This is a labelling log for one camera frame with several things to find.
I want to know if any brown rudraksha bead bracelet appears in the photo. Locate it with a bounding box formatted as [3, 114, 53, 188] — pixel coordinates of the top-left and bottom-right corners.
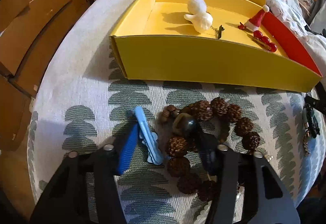
[165, 97, 261, 201]

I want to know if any small brown wooden bead bracelet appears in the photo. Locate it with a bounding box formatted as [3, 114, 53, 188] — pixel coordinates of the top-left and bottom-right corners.
[160, 104, 231, 143]

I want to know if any blue plastic hair clip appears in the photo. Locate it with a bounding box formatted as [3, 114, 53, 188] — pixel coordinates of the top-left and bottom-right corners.
[135, 106, 164, 165]

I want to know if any red berry hair clip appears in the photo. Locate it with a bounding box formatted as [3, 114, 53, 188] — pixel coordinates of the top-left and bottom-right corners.
[252, 30, 277, 53]

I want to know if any santa hat hair clip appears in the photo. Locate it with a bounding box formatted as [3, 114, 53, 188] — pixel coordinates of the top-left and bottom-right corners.
[238, 5, 270, 32]

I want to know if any white rabbit figurine hairpin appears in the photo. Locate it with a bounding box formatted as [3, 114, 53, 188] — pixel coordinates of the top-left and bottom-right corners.
[184, 0, 224, 39]

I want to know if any leaf patterned bed cover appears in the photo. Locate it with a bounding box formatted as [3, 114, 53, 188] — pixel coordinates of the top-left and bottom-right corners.
[27, 0, 325, 205]

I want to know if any yellow and red cardboard box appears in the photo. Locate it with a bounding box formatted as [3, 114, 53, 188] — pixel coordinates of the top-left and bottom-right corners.
[110, 0, 322, 92]

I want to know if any wooden wardrobe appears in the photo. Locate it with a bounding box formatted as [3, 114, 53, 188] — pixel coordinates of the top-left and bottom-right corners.
[0, 0, 96, 214]

